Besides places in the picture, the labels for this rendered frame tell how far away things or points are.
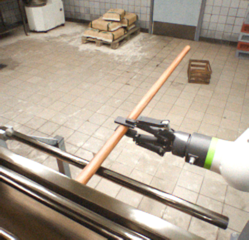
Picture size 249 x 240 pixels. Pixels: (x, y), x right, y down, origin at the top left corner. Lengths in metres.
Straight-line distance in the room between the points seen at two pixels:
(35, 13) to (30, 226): 5.74
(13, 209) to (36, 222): 0.04
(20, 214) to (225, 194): 1.99
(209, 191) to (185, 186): 0.20
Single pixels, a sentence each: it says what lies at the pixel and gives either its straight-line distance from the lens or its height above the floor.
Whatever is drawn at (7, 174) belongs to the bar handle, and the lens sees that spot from 0.31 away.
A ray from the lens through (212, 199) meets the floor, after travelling 2.15.
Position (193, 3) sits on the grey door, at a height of 0.72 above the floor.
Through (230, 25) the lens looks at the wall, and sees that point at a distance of 5.37.
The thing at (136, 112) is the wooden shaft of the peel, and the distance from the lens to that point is 0.81.
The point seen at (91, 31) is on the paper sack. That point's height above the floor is 0.26.
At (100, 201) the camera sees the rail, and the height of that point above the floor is 1.43.
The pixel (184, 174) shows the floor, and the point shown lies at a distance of 2.25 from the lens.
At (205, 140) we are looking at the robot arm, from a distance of 0.68.
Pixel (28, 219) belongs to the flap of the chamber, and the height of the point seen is 1.40.
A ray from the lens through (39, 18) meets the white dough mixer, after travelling 5.99.
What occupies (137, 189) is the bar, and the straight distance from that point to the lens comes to 0.63.
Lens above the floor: 1.67
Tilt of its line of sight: 36 degrees down
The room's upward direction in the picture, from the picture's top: straight up
